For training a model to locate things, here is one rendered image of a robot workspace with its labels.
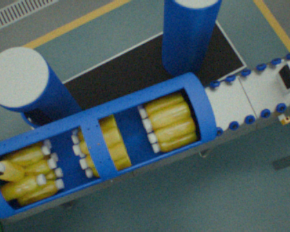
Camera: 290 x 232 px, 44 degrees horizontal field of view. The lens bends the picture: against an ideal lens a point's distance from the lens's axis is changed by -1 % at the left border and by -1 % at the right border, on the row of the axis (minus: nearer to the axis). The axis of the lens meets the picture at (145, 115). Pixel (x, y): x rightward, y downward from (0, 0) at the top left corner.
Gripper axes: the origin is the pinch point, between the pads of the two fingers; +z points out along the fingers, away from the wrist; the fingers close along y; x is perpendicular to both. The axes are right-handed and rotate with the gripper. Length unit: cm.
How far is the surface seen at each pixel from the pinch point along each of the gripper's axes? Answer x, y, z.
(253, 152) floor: -123, -19, 130
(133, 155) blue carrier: -45, -7, 33
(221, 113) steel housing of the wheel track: -88, -3, 38
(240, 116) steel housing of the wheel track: -95, -7, 38
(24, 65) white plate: -13, 46, 27
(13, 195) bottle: 2.9, -7.5, 19.6
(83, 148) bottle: -28.0, -1.2, 15.1
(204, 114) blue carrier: -74, -7, 9
